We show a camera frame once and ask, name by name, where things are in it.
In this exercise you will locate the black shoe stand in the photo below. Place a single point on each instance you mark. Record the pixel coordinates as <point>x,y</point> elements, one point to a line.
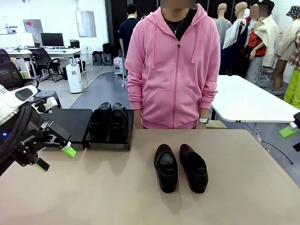
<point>70,124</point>
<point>107,145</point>

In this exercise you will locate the mannequin in white navy jacket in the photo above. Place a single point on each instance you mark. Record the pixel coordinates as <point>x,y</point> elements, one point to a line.
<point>236,35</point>

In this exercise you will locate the black mesh office chair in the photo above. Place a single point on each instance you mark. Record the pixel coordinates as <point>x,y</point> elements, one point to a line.
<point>9,70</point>

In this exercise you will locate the black chunky heel loafer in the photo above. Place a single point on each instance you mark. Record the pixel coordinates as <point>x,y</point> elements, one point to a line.
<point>119,122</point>

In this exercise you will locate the white table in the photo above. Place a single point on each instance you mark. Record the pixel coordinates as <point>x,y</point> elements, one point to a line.
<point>248,98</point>

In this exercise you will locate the mannequin beige jacket bucket hat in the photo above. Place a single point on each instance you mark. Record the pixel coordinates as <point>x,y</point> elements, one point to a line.
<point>289,39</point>

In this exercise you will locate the black backpack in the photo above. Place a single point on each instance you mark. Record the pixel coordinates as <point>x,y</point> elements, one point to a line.
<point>106,48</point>

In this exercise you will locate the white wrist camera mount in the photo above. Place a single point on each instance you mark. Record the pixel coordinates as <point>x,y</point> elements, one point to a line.
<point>47,103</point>

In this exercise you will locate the white computer monitor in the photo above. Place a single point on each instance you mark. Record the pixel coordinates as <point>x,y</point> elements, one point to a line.
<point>24,38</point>

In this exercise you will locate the black desktop printer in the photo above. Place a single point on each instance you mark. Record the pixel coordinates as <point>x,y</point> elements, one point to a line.
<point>74,43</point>

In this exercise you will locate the black pointed dress shoe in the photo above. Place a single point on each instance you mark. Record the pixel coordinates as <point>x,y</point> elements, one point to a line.
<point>194,173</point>

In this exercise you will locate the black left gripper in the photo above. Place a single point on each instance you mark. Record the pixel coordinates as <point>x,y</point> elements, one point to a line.
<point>28,147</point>

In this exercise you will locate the person in black shirt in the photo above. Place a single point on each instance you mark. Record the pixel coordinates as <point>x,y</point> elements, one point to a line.
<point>127,30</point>

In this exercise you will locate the person in pink hoodie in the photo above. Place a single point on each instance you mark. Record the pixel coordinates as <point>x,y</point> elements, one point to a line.
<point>173,70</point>

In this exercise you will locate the grey mesh basket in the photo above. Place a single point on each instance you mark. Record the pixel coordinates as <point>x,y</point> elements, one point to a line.
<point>264,78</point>

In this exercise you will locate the white office desk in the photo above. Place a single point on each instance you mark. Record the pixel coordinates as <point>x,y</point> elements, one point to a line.
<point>70,50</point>

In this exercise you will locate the lit computer tower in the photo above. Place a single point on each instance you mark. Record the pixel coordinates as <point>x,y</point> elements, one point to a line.
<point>118,65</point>

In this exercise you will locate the person's right forearm pink sleeve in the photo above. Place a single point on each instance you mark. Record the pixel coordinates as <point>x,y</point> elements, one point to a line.
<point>134,96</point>

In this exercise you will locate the grey wall box red sign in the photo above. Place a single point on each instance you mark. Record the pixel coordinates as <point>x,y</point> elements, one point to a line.
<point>32,25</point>

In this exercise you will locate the black loafer with metal buckle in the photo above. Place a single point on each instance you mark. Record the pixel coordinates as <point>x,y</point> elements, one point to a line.
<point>166,178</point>

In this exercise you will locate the person's left hand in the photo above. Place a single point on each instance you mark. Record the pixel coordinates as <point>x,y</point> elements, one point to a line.
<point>203,126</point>

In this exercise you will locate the mannequin plaid shirt green pants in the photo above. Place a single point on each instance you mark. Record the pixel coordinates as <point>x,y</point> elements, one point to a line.
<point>294,91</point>

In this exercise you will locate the mannequin in grey shirt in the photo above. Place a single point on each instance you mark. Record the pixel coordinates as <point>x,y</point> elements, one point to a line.
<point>222,25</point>

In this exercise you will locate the black stool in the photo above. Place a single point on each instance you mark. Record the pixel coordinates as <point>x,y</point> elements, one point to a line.
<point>107,59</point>
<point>97,59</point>

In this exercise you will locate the black shiny leather shoe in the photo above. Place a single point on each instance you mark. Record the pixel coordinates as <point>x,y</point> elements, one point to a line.
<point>99,122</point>

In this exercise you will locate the white green table clamp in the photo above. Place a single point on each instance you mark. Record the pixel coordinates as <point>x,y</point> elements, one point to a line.
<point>258,137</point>

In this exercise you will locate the green-padded right gripper finger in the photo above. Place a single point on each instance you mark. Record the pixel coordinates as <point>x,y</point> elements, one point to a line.
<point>287,132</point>
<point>297,147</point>

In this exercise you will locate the mannequin cream jacket red top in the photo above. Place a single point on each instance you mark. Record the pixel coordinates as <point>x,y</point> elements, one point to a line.
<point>262,39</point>

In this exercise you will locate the white wrist watch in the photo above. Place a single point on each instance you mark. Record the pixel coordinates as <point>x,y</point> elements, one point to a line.
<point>203,120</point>

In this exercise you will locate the white wall panel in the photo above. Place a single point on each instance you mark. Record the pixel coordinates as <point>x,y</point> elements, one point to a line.
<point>85,23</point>

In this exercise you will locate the white air purifier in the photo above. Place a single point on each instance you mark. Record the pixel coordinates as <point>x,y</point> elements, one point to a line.
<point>74,78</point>

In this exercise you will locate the person's left forearm pink sleeve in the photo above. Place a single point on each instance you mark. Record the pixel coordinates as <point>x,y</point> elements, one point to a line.
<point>209,96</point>

